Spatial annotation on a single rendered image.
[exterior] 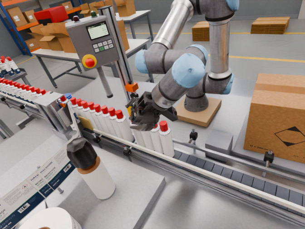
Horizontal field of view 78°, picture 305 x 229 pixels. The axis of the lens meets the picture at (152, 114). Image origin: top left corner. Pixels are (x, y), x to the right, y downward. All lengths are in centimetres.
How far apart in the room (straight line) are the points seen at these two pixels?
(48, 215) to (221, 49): 93
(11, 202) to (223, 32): 106
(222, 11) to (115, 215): 89
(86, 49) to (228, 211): 85
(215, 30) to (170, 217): 78
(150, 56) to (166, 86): 15
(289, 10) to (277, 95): 524
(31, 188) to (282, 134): 100
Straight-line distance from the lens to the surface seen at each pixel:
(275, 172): 80
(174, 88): 47
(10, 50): 856
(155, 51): 60
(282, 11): 606
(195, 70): 45
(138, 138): 91
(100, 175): 76
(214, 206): 84
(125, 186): 87
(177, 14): 78
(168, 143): 82
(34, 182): 90
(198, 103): 113
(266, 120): 85
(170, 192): 87
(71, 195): 96
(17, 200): 92
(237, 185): 80
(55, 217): 75
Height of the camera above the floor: 159
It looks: 37 degrees down
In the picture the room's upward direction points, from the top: 14 degrees counter-clockwise
